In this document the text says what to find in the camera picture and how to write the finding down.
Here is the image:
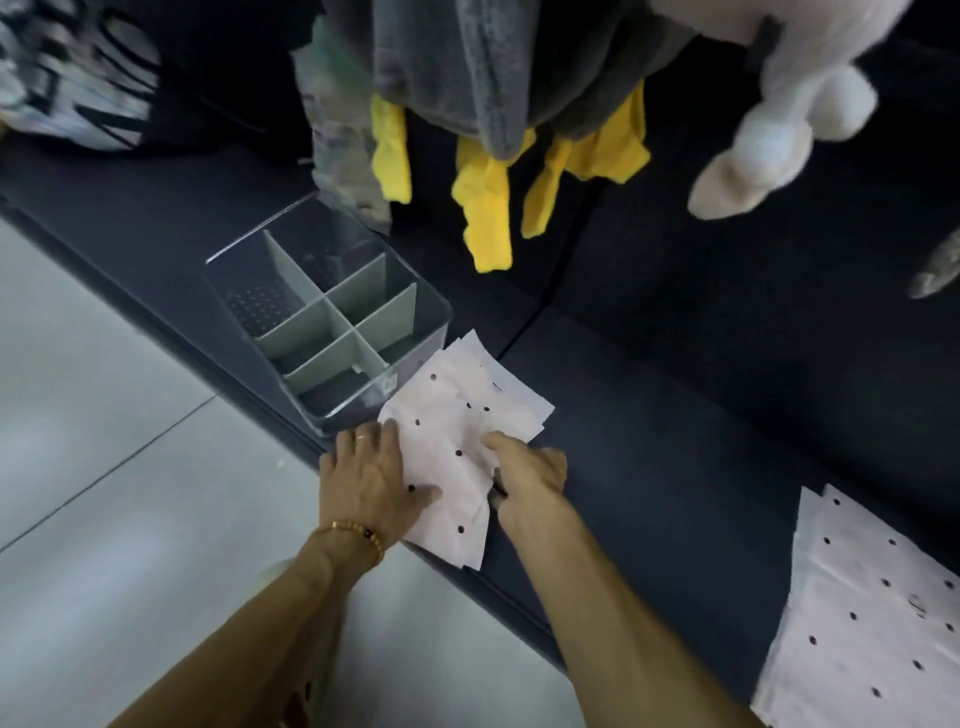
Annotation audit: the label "clear plastic organizer box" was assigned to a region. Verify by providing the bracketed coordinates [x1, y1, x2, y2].
[204, 191, 454, 439]

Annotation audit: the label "dark blue sofa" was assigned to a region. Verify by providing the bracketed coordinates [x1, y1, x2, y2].
[0, 0, 960, 728]

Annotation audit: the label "stack of polka dot bags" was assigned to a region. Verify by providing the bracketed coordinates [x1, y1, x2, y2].
[749, 483, 960, 728]

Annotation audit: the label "person's left hand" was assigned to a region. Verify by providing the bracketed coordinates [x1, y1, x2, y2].
[318, 419, 444, 550]

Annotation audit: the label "zebra striped bag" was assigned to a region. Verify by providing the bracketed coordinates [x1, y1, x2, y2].
[0, 0, 163, 155]

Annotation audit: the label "grey plush toy yellow feet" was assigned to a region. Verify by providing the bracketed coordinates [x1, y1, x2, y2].
[318, 0, 695, 275]

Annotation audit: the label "person's right forearm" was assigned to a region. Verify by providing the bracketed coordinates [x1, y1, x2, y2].
[494, 487, 766, 728]

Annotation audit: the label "pink plush toy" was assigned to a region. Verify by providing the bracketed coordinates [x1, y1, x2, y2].
[648, 0, 916, 223]

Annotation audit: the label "person's right hand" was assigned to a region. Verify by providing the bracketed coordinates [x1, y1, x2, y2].
[479, 431, 570, 526]

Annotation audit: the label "brown bead bracelet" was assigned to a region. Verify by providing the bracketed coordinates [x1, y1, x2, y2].
[311, 519, 386, 569]

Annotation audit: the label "pink bags row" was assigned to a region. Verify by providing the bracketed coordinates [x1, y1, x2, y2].
[377, 328, 556, 571]

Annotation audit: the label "person's left forearm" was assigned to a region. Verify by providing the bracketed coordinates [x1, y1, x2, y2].
[108, 528, 384, 728]

